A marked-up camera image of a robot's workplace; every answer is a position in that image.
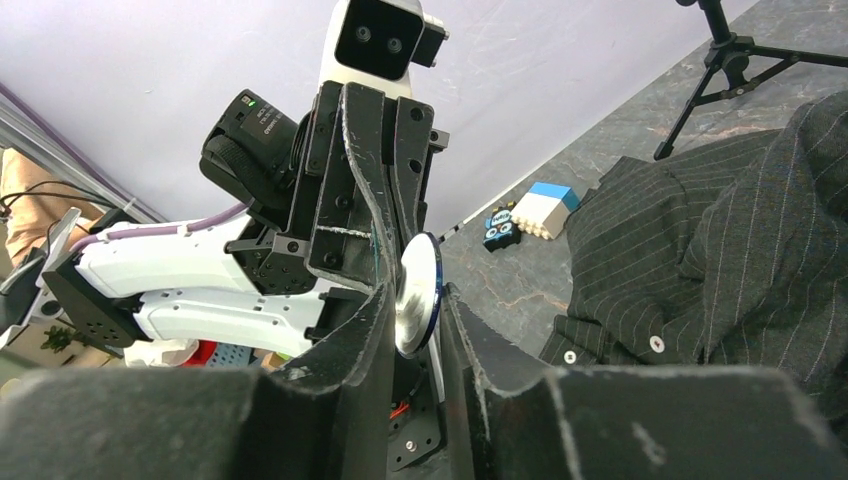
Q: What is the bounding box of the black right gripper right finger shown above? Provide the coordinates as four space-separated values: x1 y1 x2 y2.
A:
440 285 847 479

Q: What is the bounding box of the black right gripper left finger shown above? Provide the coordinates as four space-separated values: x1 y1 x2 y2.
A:
1 284 394 479

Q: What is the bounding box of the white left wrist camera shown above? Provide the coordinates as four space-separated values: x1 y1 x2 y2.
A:
319 0 450 99

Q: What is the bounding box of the blue round brooch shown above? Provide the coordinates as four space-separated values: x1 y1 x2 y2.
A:
395 232 444 358

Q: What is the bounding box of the black microphone tripod stand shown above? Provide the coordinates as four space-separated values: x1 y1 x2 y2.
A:
653 0 847 160

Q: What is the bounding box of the white blue toy brick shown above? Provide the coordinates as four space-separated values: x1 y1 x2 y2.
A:
511 182 580 240

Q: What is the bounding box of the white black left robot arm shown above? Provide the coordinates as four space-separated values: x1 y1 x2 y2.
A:
41 81 449 357

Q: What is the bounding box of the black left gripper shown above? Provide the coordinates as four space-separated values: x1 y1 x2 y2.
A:
225 81 448 295

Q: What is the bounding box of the blue owl toy figure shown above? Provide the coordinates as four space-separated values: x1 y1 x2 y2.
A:
482 202 522 252

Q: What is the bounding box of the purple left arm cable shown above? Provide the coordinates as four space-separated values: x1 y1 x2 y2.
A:
69 201 250 253

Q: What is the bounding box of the dark grey pinstriped shirt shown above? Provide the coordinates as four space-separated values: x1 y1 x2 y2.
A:
541 92 847 431

